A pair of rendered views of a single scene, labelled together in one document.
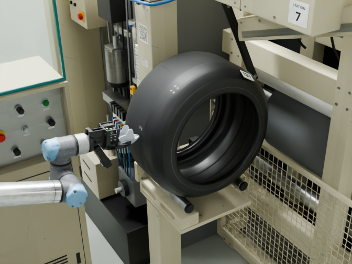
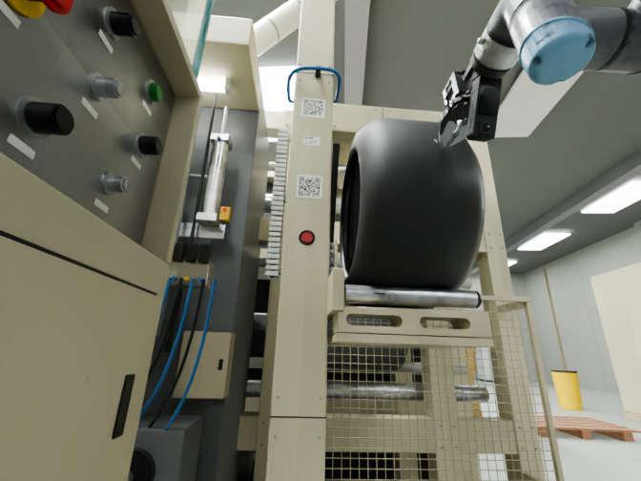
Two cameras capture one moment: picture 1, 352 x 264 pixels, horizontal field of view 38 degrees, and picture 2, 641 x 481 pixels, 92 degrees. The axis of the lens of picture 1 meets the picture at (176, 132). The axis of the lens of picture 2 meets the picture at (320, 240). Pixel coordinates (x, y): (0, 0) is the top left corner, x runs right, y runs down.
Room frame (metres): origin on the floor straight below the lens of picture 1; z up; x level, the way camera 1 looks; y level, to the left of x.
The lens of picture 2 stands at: (1.64, 0.83, 0.77)
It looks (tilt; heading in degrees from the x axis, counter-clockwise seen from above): 19 degrees up; 298
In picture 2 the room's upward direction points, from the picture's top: 2 degrees clockwise
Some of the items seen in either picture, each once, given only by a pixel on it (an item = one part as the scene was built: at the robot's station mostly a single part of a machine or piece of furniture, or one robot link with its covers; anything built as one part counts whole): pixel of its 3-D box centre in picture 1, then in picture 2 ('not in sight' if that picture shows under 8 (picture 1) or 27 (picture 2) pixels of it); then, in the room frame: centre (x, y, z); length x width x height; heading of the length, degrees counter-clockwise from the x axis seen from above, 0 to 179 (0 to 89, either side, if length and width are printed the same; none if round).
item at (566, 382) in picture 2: not in sight; (567, 388); (0.56, -6.09, 0.29); 0.37 x 0.36 x 0.57; 113
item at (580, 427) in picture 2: not in sight; (563, 426); (1.00, -3.98, 0.05); 1.09 x 0.75 x 0.10; 21
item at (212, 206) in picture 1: (194, 195); (392, 341); (1.88, -0.08, 0.80); 0.37 x 0.36 x 0.02; 121
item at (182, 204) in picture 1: (167, 187); (409, 296); (1.80, 0.04, 0.90); 0.35 x 0.05 x 0.05; 31
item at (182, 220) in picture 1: (167, 199); (408, 323); (1.81, 0.04, 0.84); 0.36 x 0.09 x 0.06; 31
